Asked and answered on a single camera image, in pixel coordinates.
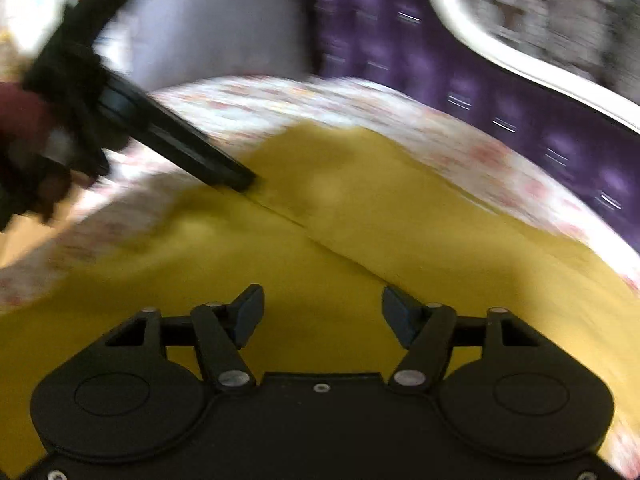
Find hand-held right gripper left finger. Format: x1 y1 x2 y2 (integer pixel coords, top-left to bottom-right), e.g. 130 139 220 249
105 283 265 394

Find person's left forearm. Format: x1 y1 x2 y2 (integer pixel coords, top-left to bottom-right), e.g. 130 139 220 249
0 81 58 153

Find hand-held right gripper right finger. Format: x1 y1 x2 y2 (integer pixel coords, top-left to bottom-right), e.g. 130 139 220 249
381 286 543 395

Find yellow cloth garment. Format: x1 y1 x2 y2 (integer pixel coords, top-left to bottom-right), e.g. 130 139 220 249
0 122 640 480

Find purple tufted headboard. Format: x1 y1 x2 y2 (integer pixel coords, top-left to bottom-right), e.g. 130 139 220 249
302 0 640 256

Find lilac pillow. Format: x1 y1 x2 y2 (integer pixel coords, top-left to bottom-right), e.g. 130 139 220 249
97 0 321 93

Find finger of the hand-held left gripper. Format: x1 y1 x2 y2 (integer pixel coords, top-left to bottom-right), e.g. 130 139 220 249
100 77 257 193

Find white headboard frame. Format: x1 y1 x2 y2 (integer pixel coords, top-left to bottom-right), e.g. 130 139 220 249
420 0 640 136

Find floral bed sheet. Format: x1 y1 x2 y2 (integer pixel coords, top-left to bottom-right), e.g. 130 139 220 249
0 74 640 480

